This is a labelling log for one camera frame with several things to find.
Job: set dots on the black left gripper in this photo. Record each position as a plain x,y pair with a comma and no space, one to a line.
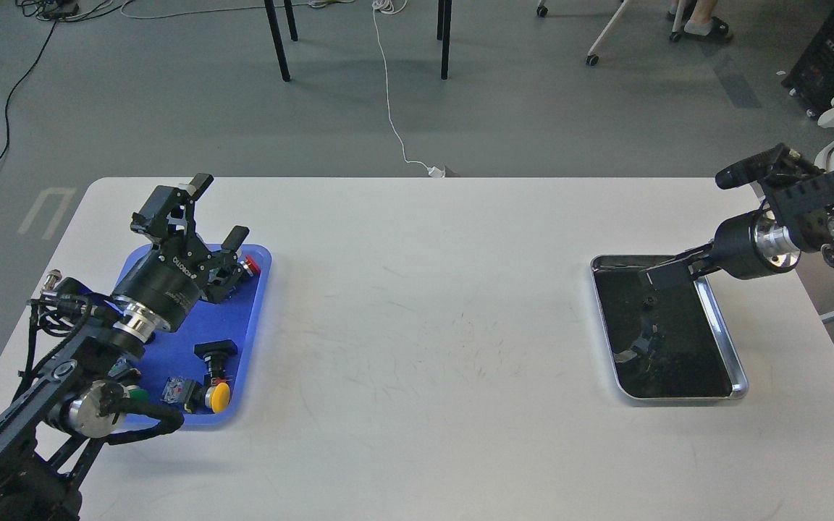
162,288

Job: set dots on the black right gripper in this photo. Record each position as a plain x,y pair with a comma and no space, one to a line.
748,246

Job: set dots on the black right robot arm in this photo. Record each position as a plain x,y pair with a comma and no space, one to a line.
796,215

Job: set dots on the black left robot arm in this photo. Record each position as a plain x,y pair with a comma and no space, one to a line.
70,403

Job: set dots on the metal tray with black mat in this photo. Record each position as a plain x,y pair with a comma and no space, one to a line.
678,353

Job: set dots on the blue plastic tray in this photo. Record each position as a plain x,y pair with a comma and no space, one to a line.
235,319

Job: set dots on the white rolling chair base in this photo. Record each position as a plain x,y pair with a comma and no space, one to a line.
592,58

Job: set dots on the person legs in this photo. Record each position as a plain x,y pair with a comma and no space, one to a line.
702,24

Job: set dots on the red push button switch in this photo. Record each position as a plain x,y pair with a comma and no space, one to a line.
250,267

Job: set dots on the black push button switch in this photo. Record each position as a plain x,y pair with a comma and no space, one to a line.
215,355

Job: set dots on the small switch contact block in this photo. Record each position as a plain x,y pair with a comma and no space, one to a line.
180,391

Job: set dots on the yellow push button switch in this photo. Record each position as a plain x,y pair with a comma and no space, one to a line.
217,395

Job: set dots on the green push button switch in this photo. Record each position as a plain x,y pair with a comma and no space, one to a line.
136,392

